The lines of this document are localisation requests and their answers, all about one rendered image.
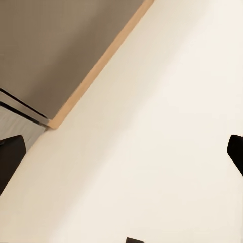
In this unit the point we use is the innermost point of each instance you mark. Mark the cabinet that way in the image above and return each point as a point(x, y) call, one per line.
point(48, 47)

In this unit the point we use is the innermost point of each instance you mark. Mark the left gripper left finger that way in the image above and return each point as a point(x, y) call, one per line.
point(12, 151)

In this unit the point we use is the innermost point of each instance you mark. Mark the dishwasher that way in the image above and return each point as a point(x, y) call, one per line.
point(14, 123)

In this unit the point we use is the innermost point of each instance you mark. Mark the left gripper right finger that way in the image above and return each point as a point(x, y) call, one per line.
point(235, 151)

